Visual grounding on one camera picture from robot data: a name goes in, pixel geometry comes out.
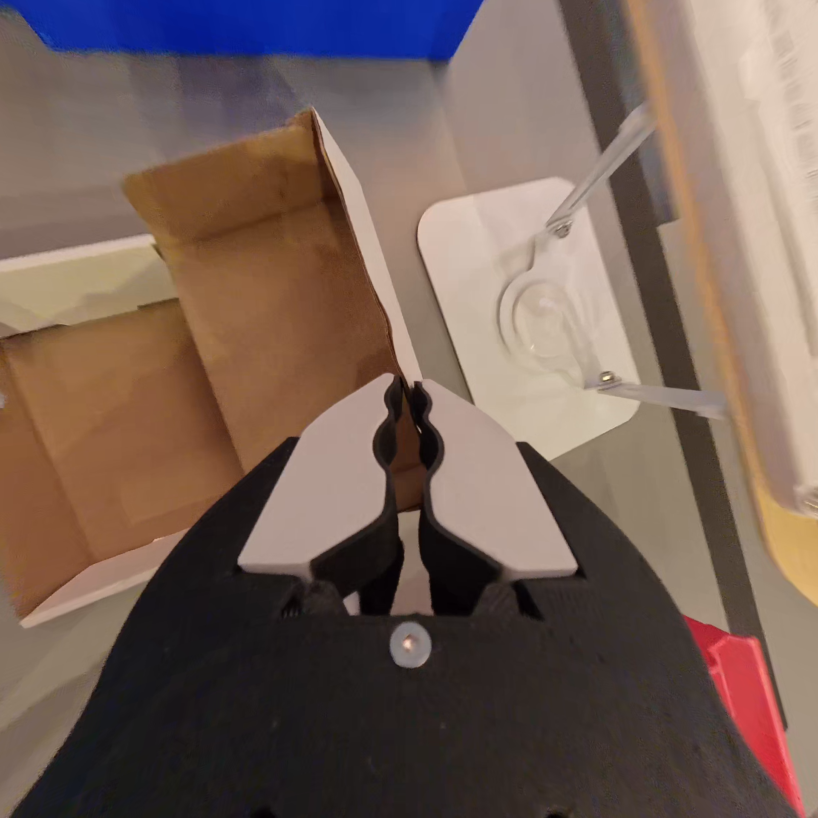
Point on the white board with wooden edge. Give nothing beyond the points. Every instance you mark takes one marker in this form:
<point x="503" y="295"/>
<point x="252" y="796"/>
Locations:
<point x="741" y="255"/>

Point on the blue plastic bin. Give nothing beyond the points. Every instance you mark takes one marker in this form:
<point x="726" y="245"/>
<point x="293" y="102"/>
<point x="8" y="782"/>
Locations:
<point x="255" y="25"/>

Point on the red plastic object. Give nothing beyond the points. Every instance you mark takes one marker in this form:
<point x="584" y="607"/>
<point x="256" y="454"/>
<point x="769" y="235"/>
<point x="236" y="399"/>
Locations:
<point x="751" y="696"/>

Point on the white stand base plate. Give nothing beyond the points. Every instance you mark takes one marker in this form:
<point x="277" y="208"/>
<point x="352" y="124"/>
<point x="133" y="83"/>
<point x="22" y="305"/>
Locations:
<point x="485" y="275"/>

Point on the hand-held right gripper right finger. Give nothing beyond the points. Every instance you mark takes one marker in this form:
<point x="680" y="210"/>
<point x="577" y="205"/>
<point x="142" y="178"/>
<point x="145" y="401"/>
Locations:
<point x="489" y="492"/>

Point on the white cardboard box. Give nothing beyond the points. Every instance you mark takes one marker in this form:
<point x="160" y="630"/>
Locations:
<point x="211" y="358"/>

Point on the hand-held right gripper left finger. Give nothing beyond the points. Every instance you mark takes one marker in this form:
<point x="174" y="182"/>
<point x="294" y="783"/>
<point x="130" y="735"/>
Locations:
<point x="332" y="485"/>

